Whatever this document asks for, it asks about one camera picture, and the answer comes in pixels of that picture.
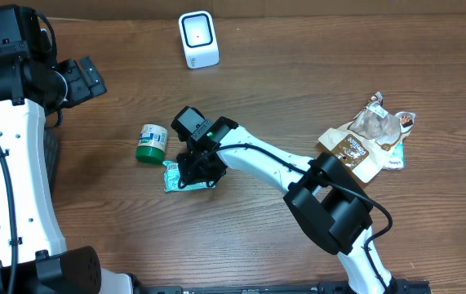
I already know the teal snack packet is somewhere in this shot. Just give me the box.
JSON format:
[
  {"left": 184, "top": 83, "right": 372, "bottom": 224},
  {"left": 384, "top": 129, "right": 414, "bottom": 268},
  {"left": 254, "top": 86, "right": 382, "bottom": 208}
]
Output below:
[{"left": 162, "top": 160, "right": 208, "bottom": 193}]

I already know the green lid white jar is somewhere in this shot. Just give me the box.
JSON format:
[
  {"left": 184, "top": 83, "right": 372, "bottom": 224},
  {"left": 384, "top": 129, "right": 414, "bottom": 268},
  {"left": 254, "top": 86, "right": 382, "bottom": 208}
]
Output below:
[{"left": 135, "top": 124, "right": 168, "bottom": 165}]

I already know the beige brown bag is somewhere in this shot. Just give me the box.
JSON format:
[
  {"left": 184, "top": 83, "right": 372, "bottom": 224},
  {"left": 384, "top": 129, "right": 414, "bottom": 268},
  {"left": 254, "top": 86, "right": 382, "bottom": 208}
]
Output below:
[{"left": 318, "top": 92, "right": 415, "bottom": 183}]

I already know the teal white tissue pack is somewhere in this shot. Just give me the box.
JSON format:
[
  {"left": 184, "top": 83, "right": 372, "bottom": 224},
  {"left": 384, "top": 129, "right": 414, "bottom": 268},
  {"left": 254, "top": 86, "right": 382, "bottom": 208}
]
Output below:
[{"left": 383, "top": 141, "right": 406, "bottom": 170}]

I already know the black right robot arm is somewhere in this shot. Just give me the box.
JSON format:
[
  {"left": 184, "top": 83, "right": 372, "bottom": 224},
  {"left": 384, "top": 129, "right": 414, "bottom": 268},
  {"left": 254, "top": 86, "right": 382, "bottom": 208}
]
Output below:
[{"left": 171, "top": 106, "right": 397, "bottom": 293}]

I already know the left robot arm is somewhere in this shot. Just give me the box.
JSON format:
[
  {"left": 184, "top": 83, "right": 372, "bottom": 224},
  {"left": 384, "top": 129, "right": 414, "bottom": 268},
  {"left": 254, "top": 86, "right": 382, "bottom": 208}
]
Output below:
[{"left": 0, "top": 4, "right": 134, "bottom": 293}]

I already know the white barcode scanner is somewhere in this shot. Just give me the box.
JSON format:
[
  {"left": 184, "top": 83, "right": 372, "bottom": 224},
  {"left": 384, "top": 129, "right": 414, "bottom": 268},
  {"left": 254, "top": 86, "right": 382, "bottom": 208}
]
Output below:
[{"left": 178, "top": 11, "right": 220, "bottom": 69}]

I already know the brown cardboard backdrop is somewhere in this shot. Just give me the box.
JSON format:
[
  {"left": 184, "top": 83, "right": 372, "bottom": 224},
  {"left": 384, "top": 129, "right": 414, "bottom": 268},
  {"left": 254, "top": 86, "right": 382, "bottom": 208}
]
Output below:
[{"left": 0, "top": 0, "right": 466, "bottom": 20}]

